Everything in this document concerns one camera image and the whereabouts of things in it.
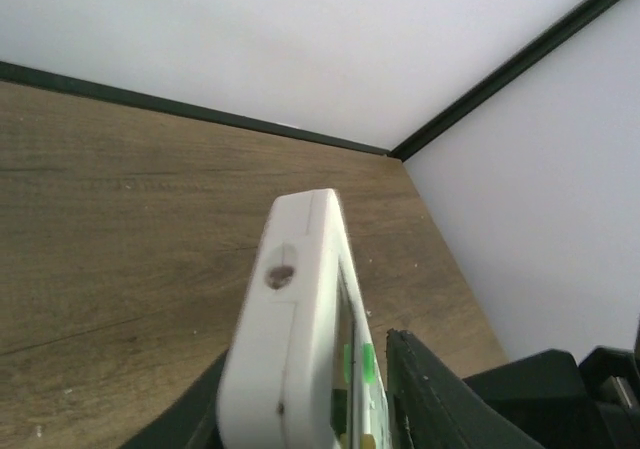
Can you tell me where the white remote control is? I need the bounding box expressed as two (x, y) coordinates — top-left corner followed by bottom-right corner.
(217, 189), (392, 448)

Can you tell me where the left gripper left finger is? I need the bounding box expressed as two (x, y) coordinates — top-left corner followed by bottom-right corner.
(121, 353), (225, 449)

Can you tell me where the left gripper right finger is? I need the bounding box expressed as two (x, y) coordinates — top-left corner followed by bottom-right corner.
(386, 329), (540, 449)

